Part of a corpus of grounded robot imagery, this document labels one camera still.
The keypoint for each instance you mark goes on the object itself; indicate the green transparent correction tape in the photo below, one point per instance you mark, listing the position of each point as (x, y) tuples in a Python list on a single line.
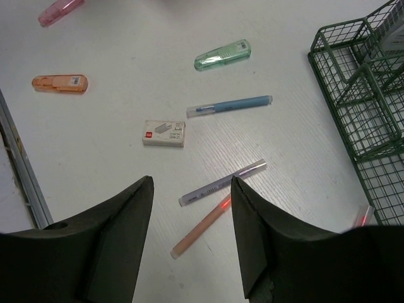
[(228, 54)]

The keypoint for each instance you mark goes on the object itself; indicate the grey white manual booklet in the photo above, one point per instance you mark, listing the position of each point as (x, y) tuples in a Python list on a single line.
[(390, 32)]

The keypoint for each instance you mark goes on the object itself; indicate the blue highlighter pen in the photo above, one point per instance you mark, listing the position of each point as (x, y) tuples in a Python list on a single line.
[(244, 103)]

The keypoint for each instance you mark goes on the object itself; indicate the orange transparent correction tape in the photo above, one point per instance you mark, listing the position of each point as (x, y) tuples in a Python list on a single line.
[(70, 83)]

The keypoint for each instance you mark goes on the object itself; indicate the orange highlighter pen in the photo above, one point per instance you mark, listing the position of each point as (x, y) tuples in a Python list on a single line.
[(186, 242)]

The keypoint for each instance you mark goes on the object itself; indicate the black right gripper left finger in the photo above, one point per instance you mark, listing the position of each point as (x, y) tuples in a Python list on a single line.
[(93, 256)]

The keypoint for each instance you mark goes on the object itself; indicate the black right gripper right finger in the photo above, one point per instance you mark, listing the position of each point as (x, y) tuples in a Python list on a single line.
[(284, 259)]

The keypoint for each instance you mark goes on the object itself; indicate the pink purple highlighter pen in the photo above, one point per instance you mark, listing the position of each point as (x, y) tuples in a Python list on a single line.
[(364, 216)]

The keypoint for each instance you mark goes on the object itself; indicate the green wire mesh organizer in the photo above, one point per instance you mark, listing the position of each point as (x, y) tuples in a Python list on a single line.
[(363, 88)]

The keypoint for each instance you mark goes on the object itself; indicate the pink transparent correction tape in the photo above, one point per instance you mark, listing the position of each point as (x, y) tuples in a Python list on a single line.
[(58, 10)]

